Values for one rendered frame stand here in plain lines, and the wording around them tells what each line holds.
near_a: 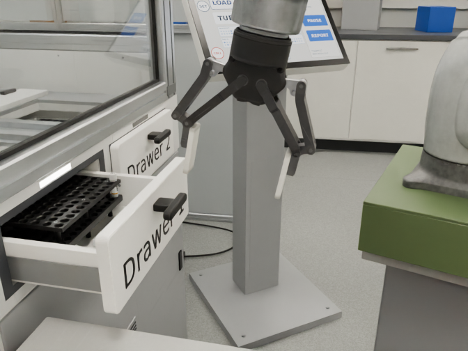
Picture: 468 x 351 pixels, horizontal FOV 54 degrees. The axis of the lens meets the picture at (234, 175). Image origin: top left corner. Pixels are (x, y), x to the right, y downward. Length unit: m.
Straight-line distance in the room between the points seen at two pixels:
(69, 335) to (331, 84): 3.09
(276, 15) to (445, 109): 0.40
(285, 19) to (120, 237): 0.32
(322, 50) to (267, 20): 1.07
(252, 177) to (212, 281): 0.55
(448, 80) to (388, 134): 2.86
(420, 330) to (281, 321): 0.88
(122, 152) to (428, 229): 0.55
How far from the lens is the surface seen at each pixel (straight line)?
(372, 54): 3.55
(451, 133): 0.86
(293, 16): 0.57
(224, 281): 2.00
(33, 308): 0.74
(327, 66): 1.60
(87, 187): 0.77
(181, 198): 0.67
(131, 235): 0.61
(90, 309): 0.90
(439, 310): 0.98
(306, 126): 0.61
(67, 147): 0.76
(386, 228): 0.83
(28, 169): 0.69
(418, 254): 0.84
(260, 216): 1.77
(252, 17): 0.56
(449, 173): 0.88
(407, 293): 0.98
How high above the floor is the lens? 1.19
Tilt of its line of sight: 22 degrees down
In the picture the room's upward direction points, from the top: straight up
